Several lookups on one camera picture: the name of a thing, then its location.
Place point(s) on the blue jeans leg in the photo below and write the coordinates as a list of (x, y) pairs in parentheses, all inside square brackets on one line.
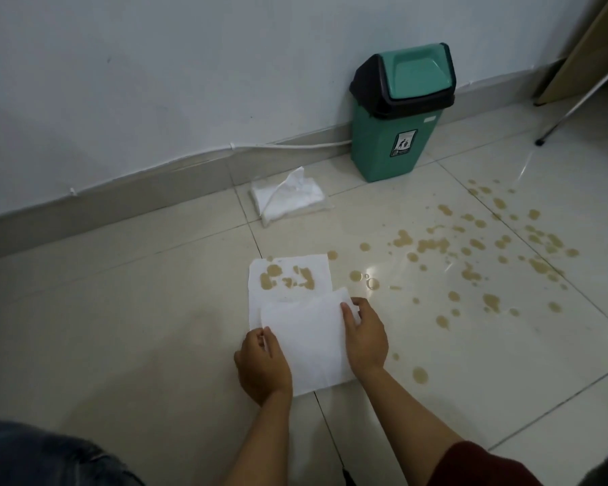
[(40, 458)]

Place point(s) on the white tissue pack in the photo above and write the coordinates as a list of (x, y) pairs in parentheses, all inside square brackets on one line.
[(289, 197)]

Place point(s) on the grey baseboard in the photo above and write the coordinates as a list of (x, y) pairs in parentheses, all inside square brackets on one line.
[(131, 192)]

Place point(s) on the green swing-lid trash bin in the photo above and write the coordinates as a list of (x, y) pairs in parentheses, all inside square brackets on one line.
[(398, 116)]

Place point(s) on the dark red sleeve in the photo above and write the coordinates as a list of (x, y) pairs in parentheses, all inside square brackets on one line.
[(481, 468)]

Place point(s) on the person's left thumb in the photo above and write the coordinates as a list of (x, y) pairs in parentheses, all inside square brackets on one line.
[(270, 339)]

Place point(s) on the person's left forearm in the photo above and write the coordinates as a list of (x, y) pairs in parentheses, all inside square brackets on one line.
[(263, 440)]

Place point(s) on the person's right thumb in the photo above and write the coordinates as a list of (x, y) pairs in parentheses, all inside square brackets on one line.
[(348, 321)]

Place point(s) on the light wooden furniture panel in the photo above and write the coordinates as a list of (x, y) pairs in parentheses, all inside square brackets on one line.
[(590, 55)]

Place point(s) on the brown-stained white paper towel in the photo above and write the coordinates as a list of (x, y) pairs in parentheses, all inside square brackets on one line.
[(289, 278)]

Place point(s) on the person's right hand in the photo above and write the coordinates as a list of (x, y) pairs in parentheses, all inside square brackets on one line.
[(367, 341)]

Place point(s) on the person's left hand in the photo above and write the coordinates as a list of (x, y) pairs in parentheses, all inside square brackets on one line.
[(263, 372)]

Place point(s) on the white metal leg black foot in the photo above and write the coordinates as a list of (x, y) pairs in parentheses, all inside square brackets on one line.
[(582, 101)]

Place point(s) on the person's right forearm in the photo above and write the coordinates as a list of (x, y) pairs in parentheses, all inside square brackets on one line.
[(410, 425)]

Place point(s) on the brown liquid spill drops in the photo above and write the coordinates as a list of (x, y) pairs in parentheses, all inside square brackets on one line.
[(430, 244)]

